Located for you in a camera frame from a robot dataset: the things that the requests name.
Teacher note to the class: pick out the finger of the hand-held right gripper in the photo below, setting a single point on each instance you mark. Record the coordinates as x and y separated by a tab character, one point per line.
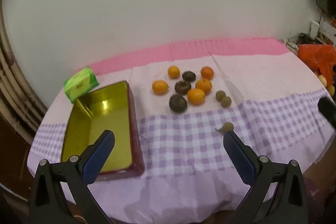
326	108

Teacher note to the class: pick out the orange plastic bag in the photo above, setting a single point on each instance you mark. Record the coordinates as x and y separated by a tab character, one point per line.
319	56

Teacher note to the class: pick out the orange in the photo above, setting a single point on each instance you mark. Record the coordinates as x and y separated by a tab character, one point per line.
160	87
173	72
196	96
207	72
203	85

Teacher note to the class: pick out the beige patterned curtain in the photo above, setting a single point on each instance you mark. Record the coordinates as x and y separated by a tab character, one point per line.
15	82

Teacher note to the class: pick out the large dark brown round fruit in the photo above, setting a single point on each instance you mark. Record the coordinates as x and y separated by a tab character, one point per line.
178	103

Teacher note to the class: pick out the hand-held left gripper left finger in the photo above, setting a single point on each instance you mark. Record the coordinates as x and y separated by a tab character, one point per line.
99	153

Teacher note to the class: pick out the green tissue pack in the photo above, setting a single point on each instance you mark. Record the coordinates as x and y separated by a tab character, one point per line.
80	83

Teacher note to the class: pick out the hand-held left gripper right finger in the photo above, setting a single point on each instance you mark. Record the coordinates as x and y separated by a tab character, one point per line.
237	155

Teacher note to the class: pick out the small brown longan with stem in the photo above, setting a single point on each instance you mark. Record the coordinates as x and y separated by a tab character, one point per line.
227	127

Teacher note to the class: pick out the peach coloured round fruit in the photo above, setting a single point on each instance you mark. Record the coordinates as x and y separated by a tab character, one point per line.
323	79

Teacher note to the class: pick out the yellow round fruit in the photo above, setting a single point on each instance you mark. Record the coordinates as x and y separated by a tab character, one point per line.
331	89

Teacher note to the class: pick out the gold metal tin tray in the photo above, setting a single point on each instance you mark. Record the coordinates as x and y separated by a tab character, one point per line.
105	119

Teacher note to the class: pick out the white box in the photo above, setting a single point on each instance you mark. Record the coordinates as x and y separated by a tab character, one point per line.
314	29

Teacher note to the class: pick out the brown wooden door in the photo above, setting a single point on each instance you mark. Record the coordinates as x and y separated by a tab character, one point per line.
11	153

